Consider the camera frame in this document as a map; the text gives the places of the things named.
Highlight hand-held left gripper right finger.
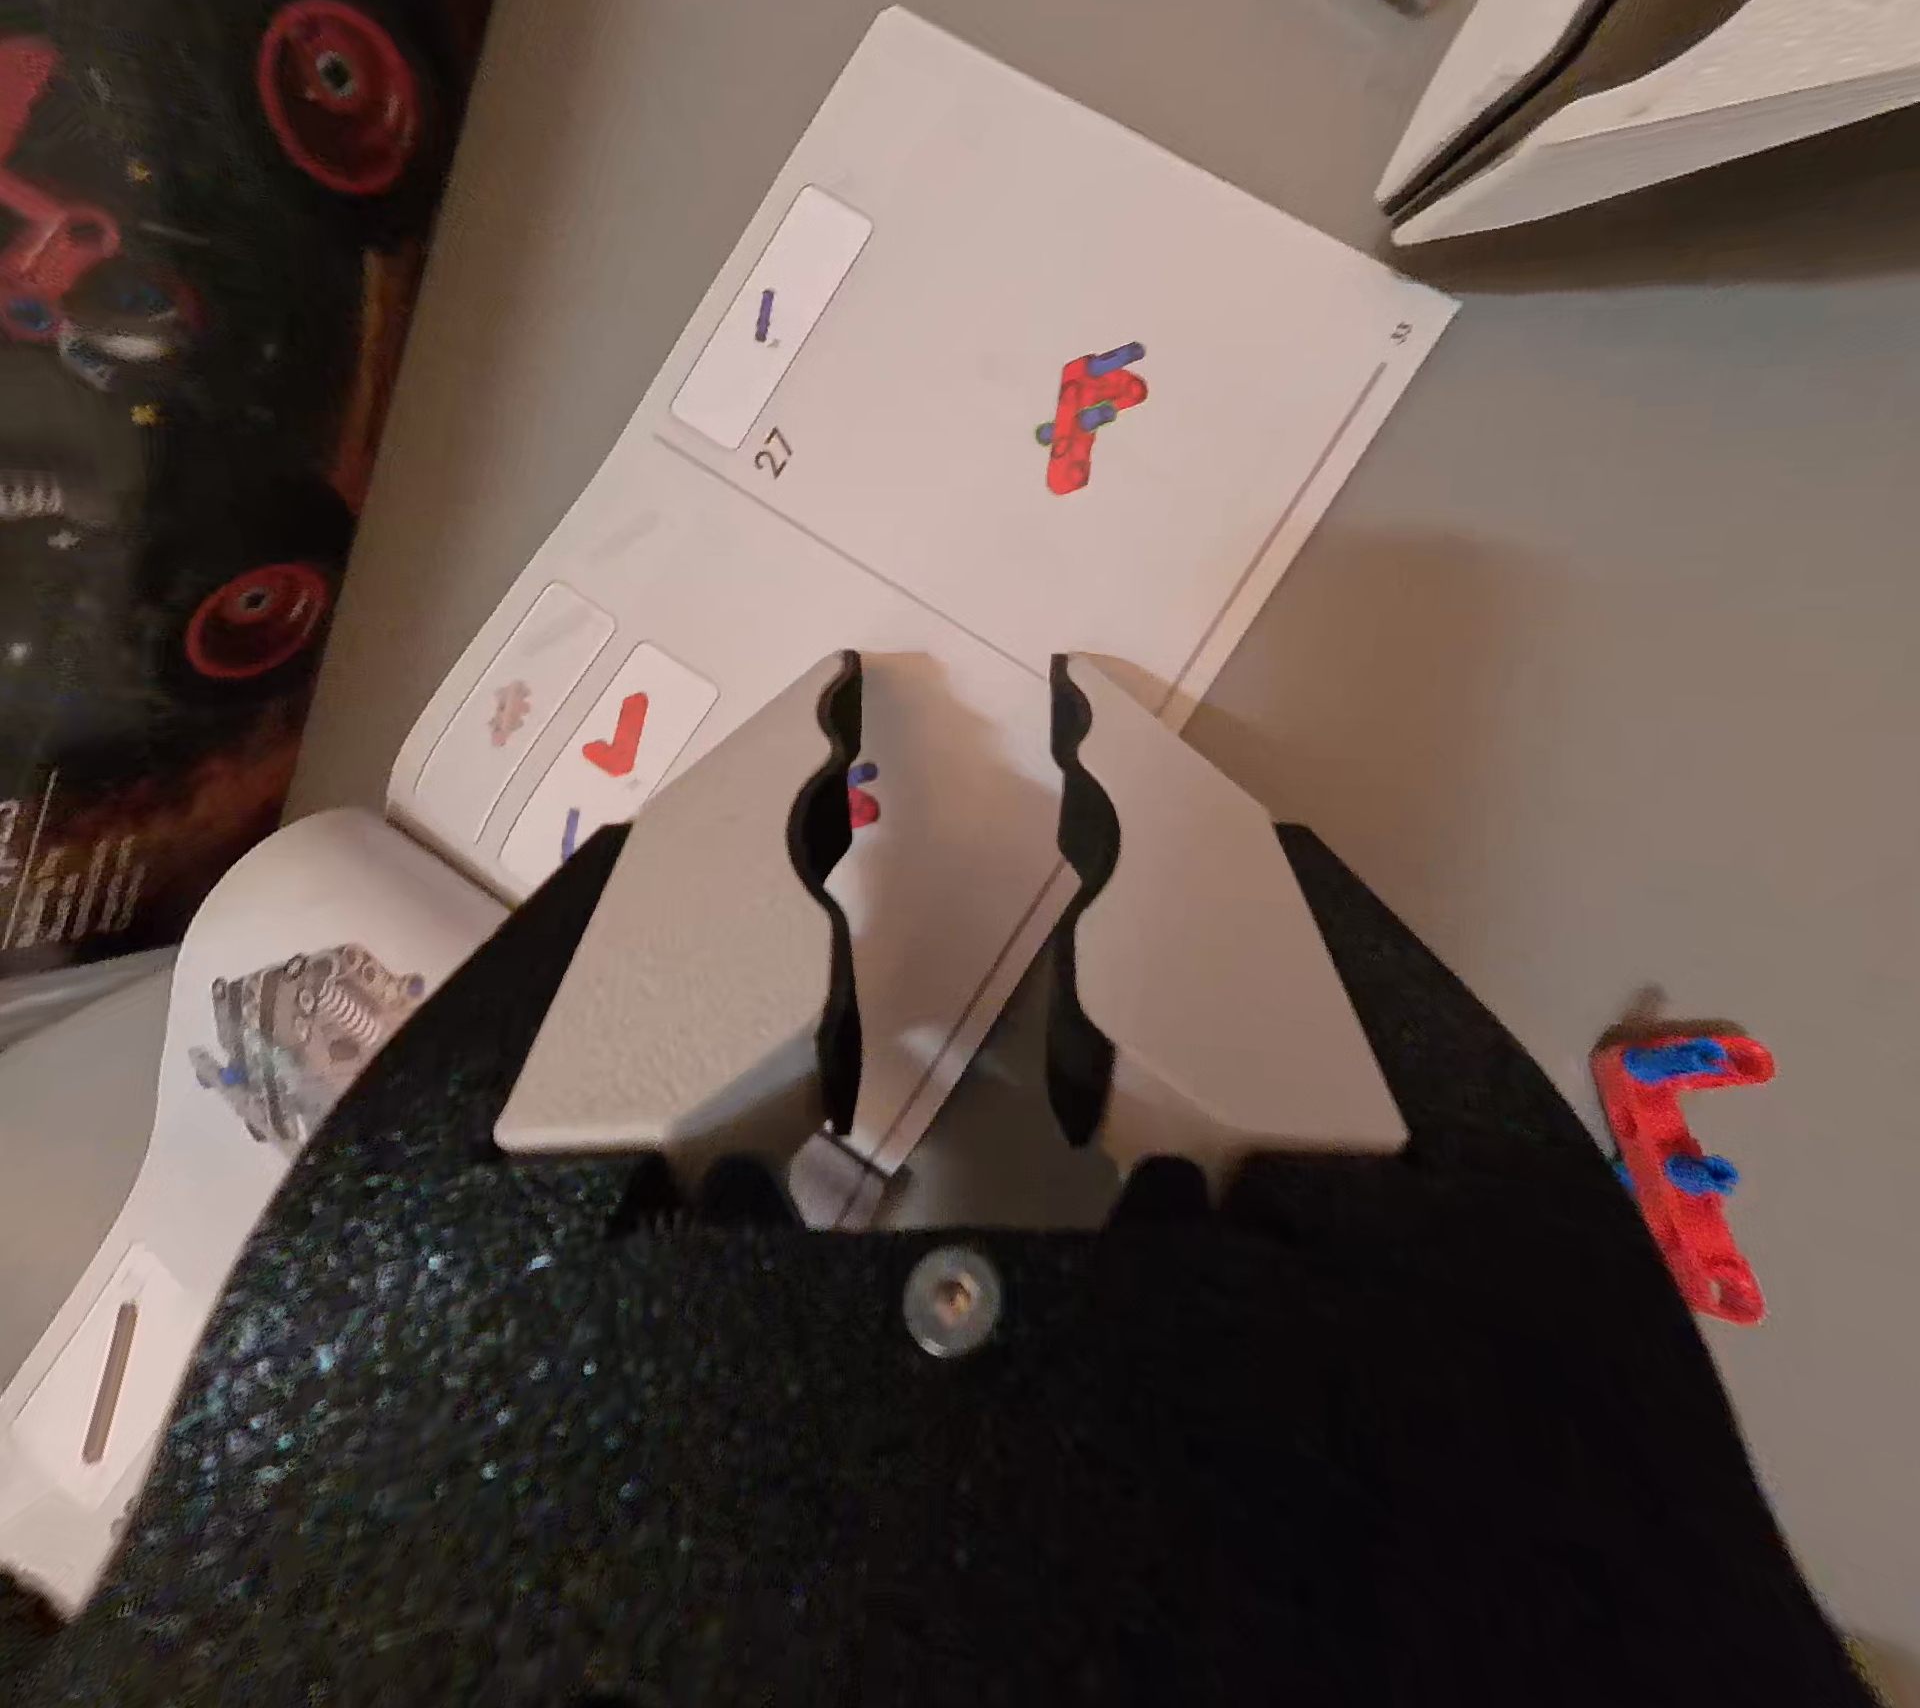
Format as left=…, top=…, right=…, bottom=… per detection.
left=1045, top=647, right=1411, bottom=1158

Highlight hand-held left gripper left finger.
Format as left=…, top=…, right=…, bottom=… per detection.
left=491, top=647, right=870, bottom=1158

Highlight red angled brick blue pins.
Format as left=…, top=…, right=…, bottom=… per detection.
left=1585, top=1014, right=1781, bottom=1332

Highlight white instruction booklet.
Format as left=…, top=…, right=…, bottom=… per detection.
left=0, top=3, right=1465, bottom=1623

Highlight dark toy car box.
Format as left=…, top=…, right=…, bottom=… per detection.
left=0, top=0, right=551, bottom=978

